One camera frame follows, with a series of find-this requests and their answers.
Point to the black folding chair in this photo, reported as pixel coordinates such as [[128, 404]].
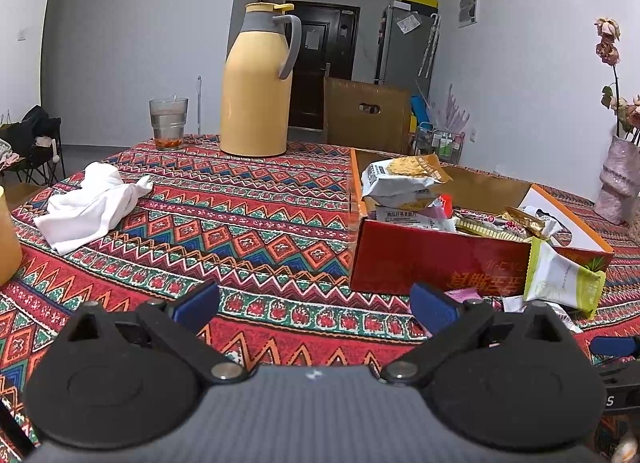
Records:
[[37, 138]]

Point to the yellow thermos jug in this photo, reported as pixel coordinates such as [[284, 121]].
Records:
[[250, 103]]

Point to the white snack packet with table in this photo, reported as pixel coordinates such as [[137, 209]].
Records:
[[410, 219]]

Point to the white cloth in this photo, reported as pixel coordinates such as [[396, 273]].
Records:
[[85, 213]]

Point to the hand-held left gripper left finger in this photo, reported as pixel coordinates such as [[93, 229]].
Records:
[[197, 308]]

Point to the dark door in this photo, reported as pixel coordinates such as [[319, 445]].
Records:
[[310, 88]]

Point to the orange red cardboard box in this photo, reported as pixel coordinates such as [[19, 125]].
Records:
[[425, 258]]

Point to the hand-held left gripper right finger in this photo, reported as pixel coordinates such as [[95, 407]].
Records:
[[432, 310]]

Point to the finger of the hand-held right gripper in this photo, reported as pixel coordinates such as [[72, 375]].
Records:
[[615, 346]]

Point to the blue bag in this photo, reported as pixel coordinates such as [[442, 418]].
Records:
[[420, 110]]

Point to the grey refrigerator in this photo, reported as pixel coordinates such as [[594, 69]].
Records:
[[400, 58]]

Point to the paper on door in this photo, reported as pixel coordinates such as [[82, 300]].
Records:
[[311, 39]]

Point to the white wall panel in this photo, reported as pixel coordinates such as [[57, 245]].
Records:
[[468, 5]]

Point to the pink vase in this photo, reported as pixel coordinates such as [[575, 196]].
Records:
[[617, 178]]

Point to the yellow striped snack packet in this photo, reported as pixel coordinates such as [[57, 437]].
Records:
[[480, 228]]

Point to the paper on refrigerator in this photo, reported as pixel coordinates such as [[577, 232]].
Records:
[[408, 24]]

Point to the white crumpled snack packet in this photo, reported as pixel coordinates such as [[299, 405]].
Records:
[[515, 303]]

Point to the wooden chair back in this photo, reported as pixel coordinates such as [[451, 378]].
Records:
[[350, 128]]

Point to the dried pink flower bouquet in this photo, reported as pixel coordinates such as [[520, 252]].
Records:
[[607, 43]]

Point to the gold snack packet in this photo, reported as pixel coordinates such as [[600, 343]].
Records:
[[520, 219]]

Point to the pink feathery decoration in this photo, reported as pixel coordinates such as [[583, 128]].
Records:
[[450, 110]]

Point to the white folded umbrella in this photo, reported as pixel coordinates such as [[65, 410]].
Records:
[[429, 48]]

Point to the pink snack packet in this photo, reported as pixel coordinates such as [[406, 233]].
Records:
[[465, 295]]

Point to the grey chips snack packet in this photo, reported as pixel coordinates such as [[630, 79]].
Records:
[[400, 200], [395, 178]]

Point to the white green snack packet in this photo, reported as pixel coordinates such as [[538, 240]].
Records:
[[555, 278]]

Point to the glass cup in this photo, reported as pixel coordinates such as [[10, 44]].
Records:
[[168, 123]]

